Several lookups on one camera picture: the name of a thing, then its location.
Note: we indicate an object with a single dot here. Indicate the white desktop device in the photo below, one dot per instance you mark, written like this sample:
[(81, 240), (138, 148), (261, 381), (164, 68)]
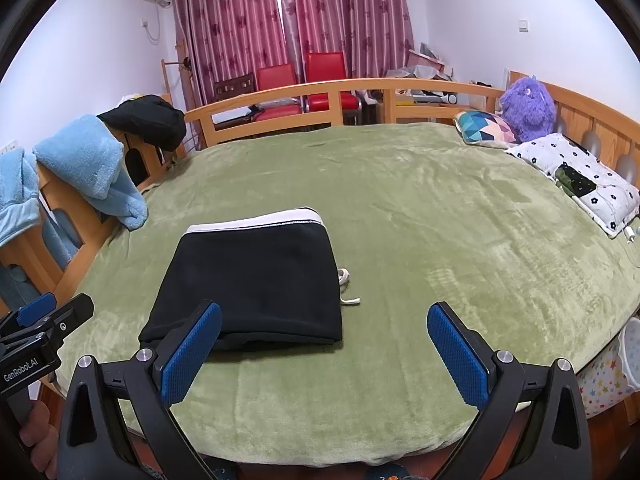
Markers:
[(430, 97)]

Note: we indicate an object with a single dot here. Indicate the pile of papers and boxes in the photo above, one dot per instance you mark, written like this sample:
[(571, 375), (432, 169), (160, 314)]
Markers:
[(427, 62)]

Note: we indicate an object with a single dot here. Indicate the green fleece blanket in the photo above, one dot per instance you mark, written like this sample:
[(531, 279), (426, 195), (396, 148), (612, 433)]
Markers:
[(425, 210)]

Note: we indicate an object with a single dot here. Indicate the black garment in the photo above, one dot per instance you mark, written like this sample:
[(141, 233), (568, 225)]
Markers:
[(145, 115)]

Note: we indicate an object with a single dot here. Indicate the light blue fleece robe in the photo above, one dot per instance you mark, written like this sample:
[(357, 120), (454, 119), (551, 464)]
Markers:
[(80, 155)]

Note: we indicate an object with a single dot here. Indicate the person's left hand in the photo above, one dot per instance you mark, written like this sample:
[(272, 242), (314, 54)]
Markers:
[(40, 430)]

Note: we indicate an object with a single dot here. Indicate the purple plush toy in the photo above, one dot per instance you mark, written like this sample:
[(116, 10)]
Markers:
[(530, 105)]

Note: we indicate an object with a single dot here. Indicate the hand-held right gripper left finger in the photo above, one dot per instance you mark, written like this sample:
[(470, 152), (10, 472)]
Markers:
[(192, 345)]

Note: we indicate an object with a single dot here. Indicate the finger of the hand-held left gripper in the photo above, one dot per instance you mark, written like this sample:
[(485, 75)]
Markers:
[(70, 317), (35, 308)]

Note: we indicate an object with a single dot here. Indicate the red floral curtains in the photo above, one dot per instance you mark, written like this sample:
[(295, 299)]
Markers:
[(235, 20)]

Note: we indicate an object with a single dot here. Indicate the dark wooden chair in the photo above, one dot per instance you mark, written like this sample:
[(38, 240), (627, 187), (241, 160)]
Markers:
[(235, 85)]

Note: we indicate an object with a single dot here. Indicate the red chair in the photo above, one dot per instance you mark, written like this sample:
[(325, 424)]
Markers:
[(325, 66), (275, 77)]

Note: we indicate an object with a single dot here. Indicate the star print bed sheet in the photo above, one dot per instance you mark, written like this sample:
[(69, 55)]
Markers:
[(600, 385)]

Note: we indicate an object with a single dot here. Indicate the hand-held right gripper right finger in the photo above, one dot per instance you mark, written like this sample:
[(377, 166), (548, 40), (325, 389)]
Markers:
[(457, 355)]

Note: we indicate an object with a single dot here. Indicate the white plastic bin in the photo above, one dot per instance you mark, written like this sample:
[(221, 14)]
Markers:
[(632, 350)]

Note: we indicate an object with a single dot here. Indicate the colourful geometric pillow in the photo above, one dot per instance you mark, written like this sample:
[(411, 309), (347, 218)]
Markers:
[(482, 127)]

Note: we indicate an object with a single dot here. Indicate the white floral pillow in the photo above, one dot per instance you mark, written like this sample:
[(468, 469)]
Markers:
[(600, 185)]

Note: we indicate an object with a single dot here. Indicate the wooden bed frame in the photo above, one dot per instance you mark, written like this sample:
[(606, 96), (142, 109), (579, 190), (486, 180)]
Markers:
[(320, 87)]

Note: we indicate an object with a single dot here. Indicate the black pants with white stripe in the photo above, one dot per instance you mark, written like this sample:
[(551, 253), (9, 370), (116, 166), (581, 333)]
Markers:
[(250, 280)]

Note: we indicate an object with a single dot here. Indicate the wooden coat rack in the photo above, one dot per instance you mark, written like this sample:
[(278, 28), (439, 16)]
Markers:
[(165, 80)]

